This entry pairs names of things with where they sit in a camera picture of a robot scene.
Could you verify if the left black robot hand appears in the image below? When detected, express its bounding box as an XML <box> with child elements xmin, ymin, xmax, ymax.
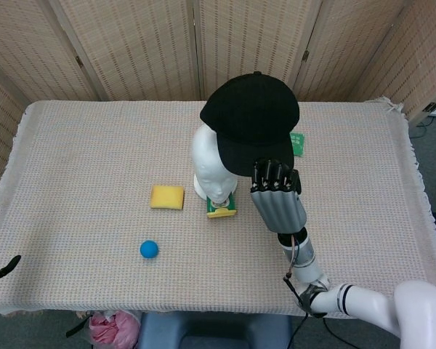
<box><xmin>0</xmin><ymin>206</ymin><xmax>23</xmax><ymax>285</ymax></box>

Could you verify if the right grey and black robot hand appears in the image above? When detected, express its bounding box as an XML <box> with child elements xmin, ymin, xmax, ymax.
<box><xmin>249</xmin><ymin>157</ymin><xmax>309</xmax><ymax>235</ymax></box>

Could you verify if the black baseball cap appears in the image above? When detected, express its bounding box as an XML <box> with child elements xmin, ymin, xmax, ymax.
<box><xmin>199</xmin><ymin>71</ymin><xmax>301</xmax><ymax>178</ymax></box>

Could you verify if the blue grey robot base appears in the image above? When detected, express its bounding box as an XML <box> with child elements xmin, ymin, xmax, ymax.
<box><xmin>140</xmin><ymin>311</ymin><xmax>294</xmax><ymax>349</ymax></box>

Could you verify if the white foam mannequin head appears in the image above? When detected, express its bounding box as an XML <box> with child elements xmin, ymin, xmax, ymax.
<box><xmin>191</xmin><ymin>125</ymin><xmax>239</xmax><ymax>201</ymax></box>

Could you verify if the green box with yellow lid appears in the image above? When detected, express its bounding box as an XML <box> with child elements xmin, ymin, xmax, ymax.
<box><xmin>206</xmin><ymin>192</ymin><xmax>238</xmax><ymax>220</ymax></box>

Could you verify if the green packet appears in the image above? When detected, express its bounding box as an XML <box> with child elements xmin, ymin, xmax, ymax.
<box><xmin>289</xmin><ymin>132</ymin><xmax>306</xmax><ymax>157</ymax></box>

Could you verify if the yellow sponge with green underside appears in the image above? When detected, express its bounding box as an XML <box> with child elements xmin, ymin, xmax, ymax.
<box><xmin>150</xmin><ymin>184</ymin><xmax>185</xmax><ymax>211</ymax></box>

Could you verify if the pink plastic bag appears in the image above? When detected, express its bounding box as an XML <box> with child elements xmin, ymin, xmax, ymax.
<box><xmin>89</xmin><ymin>309</ymin><xmax>142</xmax><ymax>347</ymax></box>

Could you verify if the blue ball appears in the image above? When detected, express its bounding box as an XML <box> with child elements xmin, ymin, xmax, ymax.
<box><xmin>140</xmin><ymin>239</ymin><xmax>160</xmax><ymax>260</ymax></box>

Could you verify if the beige woven tablecloth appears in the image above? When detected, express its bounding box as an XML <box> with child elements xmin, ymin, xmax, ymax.
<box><xmin>0</xmin><ymin>96</ymin><xmax>436</xmax><ymax>318</ymax></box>

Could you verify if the beige woven folding screen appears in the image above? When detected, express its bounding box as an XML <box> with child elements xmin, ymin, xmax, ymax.
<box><xmin>0</xmin><ymin>0</ymin><xmax>436</xmax><ymax>192</ymax></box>

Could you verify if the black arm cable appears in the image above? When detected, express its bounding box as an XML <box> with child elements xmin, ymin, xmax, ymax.
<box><xmin>282</xmin><ymin>234</ymin><xmax>350</xmax><ymax>349</ymax></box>

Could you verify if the black floor cable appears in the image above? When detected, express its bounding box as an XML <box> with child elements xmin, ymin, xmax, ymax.
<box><xmin>408</xmin><ymin>116</ymin><xmax>436</xmax><ymax>141</ymax></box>

